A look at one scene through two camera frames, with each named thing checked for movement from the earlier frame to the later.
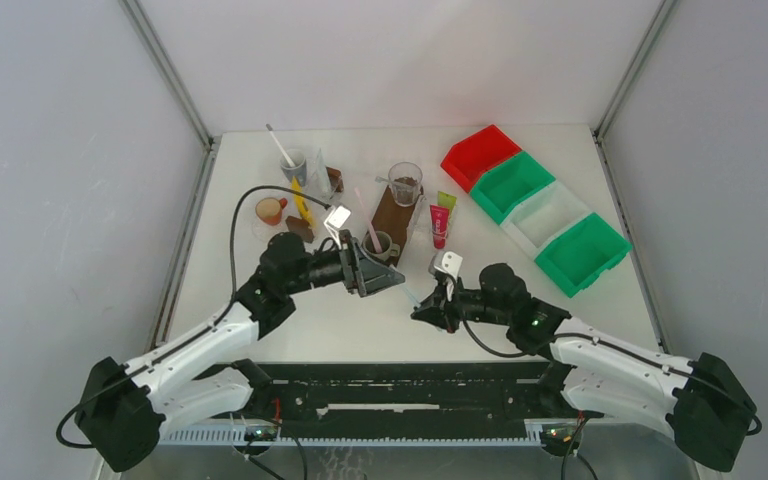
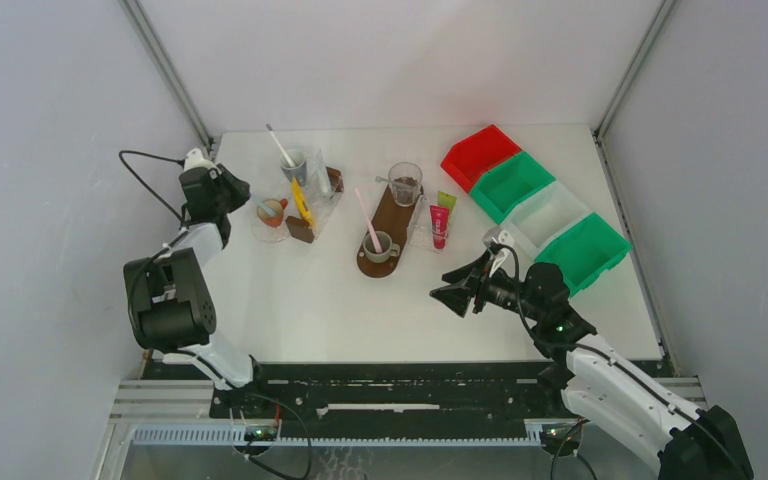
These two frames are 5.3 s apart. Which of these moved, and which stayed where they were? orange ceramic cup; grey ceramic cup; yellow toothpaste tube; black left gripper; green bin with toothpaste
Moved: black left gripper
Stayed: orange ceramic cup; grey ceramic cup; green bin with toothpaste; yellow toothpaste tube
